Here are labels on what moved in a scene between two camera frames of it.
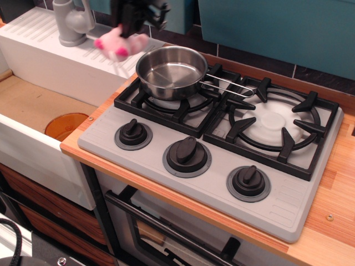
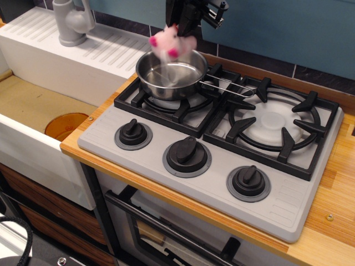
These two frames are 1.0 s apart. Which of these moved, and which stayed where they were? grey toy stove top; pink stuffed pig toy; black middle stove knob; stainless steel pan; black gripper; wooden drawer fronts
Moved: pink stuffed pig toy; black gripper
Stayed: grey toy stove top; black middle stove knob; stainless steel pan; wooden drawer fronts
